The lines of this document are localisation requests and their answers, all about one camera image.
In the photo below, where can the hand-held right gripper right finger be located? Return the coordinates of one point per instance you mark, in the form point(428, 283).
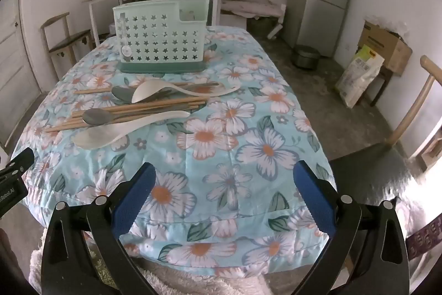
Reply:
point(314, 201)

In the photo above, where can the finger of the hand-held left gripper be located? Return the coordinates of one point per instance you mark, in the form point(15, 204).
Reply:
point(19, 162)

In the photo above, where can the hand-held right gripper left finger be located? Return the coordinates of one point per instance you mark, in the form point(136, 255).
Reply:
point(136, 201)

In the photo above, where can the white plastic spoon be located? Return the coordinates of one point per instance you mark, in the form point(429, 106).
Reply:
point(148, 91)
point(100, 136)

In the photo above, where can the bundle of wooden chopsticks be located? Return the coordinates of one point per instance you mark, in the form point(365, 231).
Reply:
point(138, 107)

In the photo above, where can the mint green utensil holder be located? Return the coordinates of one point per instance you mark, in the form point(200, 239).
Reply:
point(155, 39)

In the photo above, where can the light wooden armchair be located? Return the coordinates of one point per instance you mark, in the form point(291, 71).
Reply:
point(373, 170)

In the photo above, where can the blue floral blanket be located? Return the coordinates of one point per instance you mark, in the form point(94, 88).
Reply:
point(224, 150)

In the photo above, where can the white door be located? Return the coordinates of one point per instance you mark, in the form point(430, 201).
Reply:
point(17, 56)

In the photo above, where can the purple patterned cloth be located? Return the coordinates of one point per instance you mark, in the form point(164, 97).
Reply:
point(426, 239)

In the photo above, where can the small wooden chair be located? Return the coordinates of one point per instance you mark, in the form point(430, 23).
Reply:
point(65, 42)

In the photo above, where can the white and yellow sack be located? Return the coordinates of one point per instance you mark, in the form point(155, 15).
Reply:
point(359, 77)

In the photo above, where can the dark rice cooker pot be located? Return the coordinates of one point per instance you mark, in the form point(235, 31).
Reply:
point(305, 57)

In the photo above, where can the brown cardboard box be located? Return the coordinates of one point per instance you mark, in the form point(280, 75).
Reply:
point(390, 46)

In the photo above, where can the low white cot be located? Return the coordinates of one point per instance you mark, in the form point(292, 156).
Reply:
point(252, 3)

